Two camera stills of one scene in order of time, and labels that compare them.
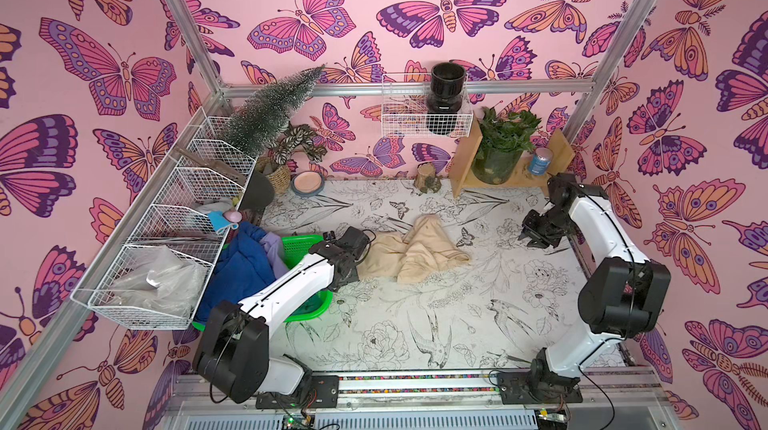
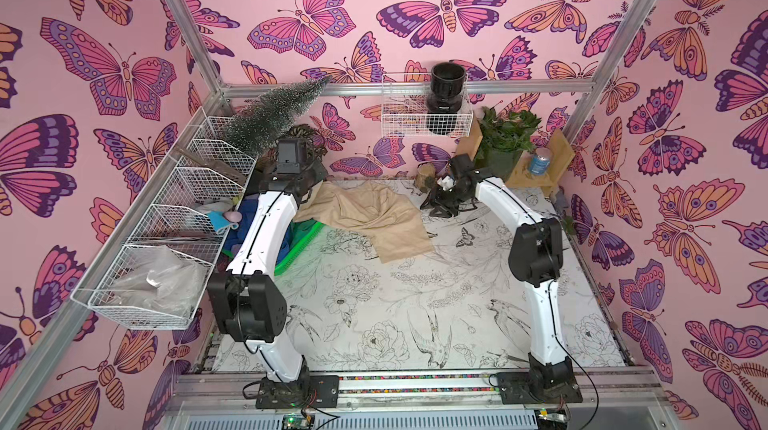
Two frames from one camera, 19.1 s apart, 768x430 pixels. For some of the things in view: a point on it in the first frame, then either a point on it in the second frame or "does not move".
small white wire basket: (404, 109) does not move
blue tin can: (540, 161) does not move
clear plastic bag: (157, 278) does not move
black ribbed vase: (444, 101) does not move
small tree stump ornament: (426, 179) does not move
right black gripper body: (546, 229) to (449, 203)
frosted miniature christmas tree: (262, 122) does not move
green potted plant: (503, 140) does not move
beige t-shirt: (425, 247) to (369, 212)
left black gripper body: (353, 277) to (315, 175)
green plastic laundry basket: (294, 248) to (298, 238)
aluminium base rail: (628, 399) does not move
